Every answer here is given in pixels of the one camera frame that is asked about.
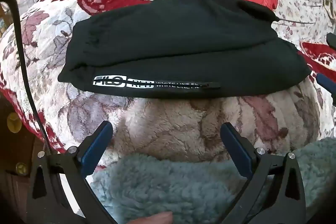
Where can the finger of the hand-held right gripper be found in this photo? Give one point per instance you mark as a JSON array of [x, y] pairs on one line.
[[331, 40], [325, 83]]

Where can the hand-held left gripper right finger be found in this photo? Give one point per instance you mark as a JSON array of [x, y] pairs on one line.
[[236, 150]]

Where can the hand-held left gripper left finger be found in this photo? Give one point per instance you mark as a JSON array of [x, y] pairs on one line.
[[95, 148]]

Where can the black pants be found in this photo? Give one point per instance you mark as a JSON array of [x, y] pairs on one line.
[[181, 48]]

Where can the person's left hand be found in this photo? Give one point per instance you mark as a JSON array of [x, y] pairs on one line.
[[153, 218]]

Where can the red and white floral quilt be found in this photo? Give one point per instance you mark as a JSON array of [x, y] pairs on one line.
[[65, 87]]

